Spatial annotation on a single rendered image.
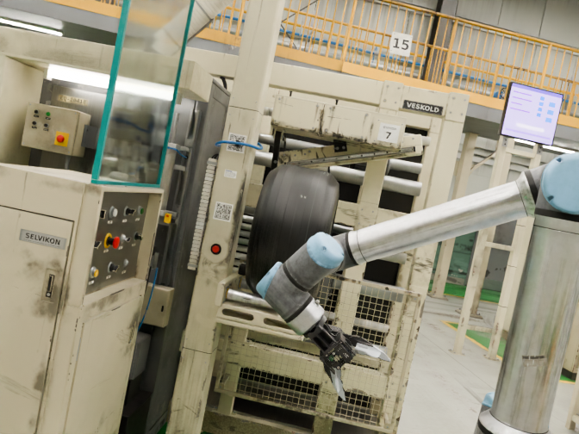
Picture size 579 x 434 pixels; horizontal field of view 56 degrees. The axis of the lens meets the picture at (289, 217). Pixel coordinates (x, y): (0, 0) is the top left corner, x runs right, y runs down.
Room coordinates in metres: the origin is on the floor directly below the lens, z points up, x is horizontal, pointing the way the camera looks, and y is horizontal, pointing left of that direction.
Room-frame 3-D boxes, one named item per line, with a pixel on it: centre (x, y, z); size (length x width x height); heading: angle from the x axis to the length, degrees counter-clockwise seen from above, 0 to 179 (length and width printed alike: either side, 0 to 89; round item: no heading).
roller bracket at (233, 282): (2.33, 0.19, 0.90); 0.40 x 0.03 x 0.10; 174
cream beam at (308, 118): (2.59, -0.14, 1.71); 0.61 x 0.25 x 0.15; 84
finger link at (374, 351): (1.30, -0.27, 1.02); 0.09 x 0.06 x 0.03; 86
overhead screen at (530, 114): (5.65, -2.23, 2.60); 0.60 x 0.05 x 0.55; 99
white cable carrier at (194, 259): (2.29, 0.36, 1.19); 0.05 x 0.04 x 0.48; 174
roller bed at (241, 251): (2.71, 0.19, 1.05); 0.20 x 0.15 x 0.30; 84
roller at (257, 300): (2.17, 0.02, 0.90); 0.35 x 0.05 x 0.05; 84
